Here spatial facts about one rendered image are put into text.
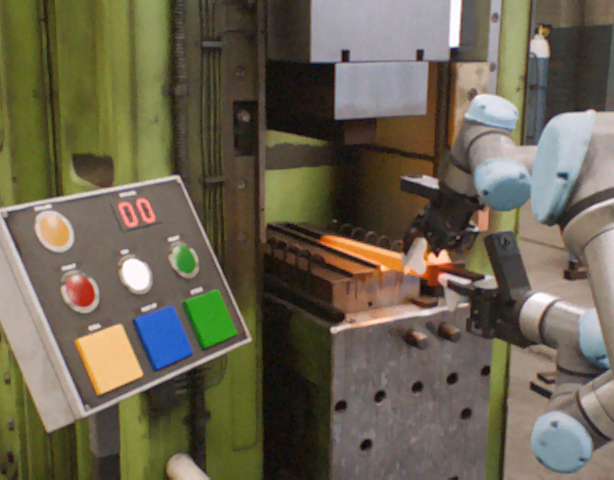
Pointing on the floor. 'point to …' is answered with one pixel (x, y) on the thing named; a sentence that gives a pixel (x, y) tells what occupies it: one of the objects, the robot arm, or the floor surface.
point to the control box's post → (105, 443)
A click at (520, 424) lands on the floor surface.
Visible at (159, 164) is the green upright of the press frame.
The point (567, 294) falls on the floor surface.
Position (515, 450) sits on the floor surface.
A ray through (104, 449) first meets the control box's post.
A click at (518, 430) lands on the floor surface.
